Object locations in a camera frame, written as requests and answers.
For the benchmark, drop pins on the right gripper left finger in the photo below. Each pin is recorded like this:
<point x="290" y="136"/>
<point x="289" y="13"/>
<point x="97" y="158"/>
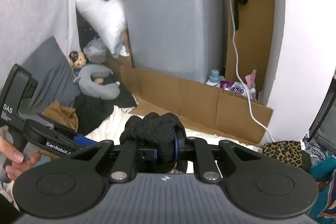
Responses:
<point x="128" y="157"/>

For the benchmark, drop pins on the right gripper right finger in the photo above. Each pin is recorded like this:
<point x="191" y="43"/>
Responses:
<point x="202" y="154"/>

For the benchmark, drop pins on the black shorts with bear trim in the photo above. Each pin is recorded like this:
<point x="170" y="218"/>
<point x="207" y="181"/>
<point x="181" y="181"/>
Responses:
<point x="156" y="131"/>

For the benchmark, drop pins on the person's left hand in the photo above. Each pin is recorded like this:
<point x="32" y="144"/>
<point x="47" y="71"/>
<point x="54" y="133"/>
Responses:
<point x="19" y="165"/>

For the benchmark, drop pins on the dark grey pillow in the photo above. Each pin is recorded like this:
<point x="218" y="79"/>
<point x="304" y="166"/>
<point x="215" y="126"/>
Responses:
<point x="51" y="69"/>

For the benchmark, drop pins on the cream cartoon bed sheet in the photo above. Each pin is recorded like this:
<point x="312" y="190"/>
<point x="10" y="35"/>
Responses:
<point x="111" y="129"/>

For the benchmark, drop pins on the brown garment on bed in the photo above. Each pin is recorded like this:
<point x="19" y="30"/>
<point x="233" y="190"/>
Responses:
<point x="62" y="114"/>

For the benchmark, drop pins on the small teddy bear toy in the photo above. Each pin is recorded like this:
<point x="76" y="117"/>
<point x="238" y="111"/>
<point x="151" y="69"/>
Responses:
<point x="77" y="60"/>

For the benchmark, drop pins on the blue cap detergent bottle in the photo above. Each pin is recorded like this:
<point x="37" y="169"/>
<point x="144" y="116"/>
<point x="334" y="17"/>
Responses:
<point x="215" y="79"/>

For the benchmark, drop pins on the purple detergent pouch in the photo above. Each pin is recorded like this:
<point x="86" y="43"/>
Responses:
<point x="237" y="88"/>

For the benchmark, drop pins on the grey neck pillow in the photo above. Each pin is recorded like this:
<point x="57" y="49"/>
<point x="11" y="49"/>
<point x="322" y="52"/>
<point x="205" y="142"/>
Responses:
<point x="90" y="80"/>

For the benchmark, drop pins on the leopard print cloth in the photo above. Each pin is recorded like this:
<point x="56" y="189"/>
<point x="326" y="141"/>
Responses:
<point x="289" y="152"/>

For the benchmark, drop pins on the white pillow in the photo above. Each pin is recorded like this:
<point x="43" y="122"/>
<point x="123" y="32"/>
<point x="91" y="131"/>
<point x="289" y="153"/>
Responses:
<point x="108" y="19"/>

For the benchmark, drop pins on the brown cardboard sheet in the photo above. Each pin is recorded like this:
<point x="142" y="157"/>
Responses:
<point x="247" y="35"/>

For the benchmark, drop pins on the grey storage bag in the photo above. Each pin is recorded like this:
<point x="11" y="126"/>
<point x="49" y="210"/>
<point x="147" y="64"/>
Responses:
<point x="320" y="138"/>

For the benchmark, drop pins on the grey washing machine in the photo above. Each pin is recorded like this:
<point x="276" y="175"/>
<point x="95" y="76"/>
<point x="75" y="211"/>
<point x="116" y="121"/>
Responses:
<point x="182" y="38"/>

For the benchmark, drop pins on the teal cartoon blanket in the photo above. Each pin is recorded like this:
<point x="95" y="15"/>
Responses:
<point x="323" y="210"/>

